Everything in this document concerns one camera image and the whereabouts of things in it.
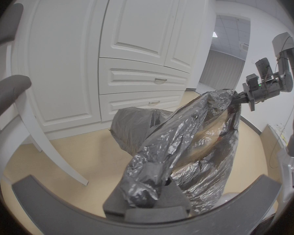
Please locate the white chair grey cushions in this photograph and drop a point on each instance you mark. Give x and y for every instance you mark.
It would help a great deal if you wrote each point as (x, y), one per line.
(9, 89)

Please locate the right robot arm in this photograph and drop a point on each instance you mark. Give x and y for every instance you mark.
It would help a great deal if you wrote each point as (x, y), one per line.
(285, 79)

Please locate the white wardrobe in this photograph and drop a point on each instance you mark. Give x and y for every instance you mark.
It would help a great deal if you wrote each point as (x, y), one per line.
(63, 57)

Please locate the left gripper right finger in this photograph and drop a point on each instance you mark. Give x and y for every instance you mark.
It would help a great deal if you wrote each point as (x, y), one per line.
(174, 197)

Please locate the ceiling light panel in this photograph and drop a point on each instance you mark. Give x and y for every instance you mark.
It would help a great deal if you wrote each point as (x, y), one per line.
(214, 34)

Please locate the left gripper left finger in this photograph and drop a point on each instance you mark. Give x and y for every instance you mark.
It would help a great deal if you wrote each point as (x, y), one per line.
(114, 202)

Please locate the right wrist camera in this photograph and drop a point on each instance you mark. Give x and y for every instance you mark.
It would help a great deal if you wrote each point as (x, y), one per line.
(252, 80)

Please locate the black plastic bag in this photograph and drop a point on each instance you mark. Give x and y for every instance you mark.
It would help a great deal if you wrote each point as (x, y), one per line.
(186, 143)

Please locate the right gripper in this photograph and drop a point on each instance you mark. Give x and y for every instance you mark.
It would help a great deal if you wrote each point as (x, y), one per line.
(258, 94)

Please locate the grey curtain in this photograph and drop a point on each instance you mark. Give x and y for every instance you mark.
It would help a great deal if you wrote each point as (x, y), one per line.
(220, 72)

